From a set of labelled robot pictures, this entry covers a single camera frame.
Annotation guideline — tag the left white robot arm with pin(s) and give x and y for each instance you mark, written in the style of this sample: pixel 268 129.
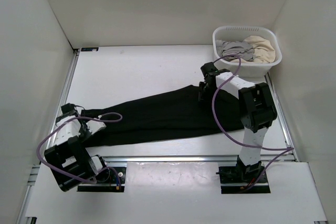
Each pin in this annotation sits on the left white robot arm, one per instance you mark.
pixel 68 153

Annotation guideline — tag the small dark label sticker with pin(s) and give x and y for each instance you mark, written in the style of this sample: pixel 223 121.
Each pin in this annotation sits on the small dark label sticker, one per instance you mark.
pixel 89 49

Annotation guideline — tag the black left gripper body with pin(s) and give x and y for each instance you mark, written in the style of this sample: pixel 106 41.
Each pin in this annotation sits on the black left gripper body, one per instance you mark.
pixel 84 132

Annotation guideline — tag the grey garment in basket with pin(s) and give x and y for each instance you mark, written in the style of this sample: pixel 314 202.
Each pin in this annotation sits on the grey garment in basket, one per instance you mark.
pixel 231 50

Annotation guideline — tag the beige garment in basket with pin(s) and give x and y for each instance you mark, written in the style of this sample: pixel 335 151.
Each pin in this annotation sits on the beige garment in basket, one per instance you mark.
pixel 263 50

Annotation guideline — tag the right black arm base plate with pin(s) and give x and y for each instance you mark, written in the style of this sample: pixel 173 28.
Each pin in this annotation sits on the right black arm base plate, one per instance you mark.
pixel 232 182

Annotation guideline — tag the aluminium table frame rail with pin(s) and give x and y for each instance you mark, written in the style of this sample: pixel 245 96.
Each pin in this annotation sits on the aluminium table frame rail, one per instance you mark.
pixel 113 75

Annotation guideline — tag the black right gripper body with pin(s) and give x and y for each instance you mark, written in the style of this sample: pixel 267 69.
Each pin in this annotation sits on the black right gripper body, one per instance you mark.
pixel 205 93

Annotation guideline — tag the white front cover board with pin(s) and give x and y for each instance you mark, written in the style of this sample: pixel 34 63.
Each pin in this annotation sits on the white front cover board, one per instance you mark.
pixel 181 193

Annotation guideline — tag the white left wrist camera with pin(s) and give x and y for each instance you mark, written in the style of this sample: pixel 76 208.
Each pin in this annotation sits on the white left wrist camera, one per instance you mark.
pixel 95 126

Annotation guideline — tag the black trousers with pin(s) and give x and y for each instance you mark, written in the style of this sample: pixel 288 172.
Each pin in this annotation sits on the black trousers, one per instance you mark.
pixel 171 123

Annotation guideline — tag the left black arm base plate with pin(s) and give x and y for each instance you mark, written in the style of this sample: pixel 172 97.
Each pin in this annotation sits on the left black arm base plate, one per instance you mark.
pixel 107 182

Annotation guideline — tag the white plastic laundry basket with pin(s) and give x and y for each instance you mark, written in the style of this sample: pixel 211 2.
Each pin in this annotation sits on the white plastic laundry basket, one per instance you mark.
pixel 239 33

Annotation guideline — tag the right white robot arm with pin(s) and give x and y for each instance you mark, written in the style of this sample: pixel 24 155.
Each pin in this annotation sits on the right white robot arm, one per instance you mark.
pixel 256 111

